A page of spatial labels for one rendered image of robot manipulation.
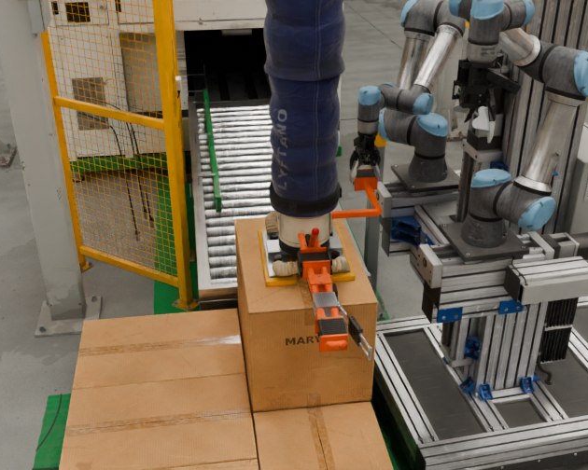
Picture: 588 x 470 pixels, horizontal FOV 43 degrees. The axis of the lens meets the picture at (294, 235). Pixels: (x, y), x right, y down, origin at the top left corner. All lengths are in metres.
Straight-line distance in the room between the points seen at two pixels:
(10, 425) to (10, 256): 1.44
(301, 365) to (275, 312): 0.23
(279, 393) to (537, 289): 0.89
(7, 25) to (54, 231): 0.97
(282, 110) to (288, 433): 1.01
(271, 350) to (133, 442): 0.52
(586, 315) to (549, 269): 1.21
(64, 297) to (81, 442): 1.50
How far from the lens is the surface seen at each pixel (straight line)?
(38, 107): 3.47
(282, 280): 2.40
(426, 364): 3.30
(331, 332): 1.96
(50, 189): 3.63
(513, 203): 2.37
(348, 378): 2.51
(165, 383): 2.68
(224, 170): 4.19
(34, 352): 3.85
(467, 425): 3.05
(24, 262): 4.59
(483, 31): 1.94
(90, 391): 2.71
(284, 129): 2.25
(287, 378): 2.46
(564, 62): 2.32
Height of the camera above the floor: 2.28
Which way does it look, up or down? 30 degrees down
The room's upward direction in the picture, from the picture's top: straight up
